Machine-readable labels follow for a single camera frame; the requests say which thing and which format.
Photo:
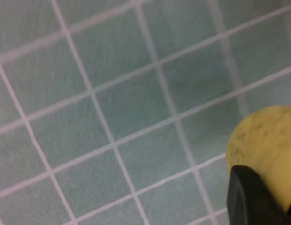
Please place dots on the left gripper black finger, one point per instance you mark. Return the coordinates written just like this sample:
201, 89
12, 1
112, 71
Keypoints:
251, 201

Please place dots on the yellow plastic cup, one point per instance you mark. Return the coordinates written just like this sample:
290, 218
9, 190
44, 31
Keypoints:
260, 140

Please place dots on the green grid table mat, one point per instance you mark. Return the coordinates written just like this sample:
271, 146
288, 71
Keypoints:
89, 117

